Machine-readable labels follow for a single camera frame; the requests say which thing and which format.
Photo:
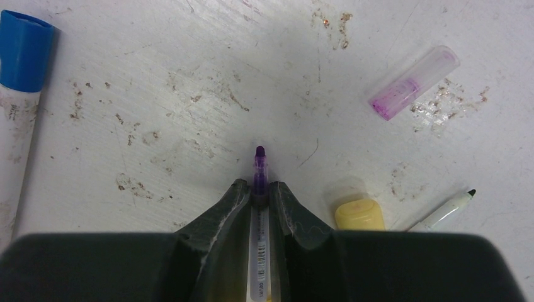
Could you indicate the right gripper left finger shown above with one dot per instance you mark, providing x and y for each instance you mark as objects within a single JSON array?
[{"x": 206, "y": 260}]

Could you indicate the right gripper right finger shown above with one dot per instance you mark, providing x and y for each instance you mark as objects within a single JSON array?
[{"x": 313, "y": 262}]

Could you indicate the purple pen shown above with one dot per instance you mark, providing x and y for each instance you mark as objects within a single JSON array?
[{"x": 259, "y": 250}]

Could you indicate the clear purple pen cap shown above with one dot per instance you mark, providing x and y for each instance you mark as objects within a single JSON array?
[{"x": 423, "y": 75}]

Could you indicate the blue marker pen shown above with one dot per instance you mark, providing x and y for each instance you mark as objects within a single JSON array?
[{"x": 26, "y": 43}]

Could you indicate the green pen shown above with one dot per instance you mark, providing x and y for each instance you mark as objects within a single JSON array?
[{"x": 438, "y": 218}]

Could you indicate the yellow highlighter cap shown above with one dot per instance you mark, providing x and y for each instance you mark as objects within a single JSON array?
[{"x": 363, "y": 215}]

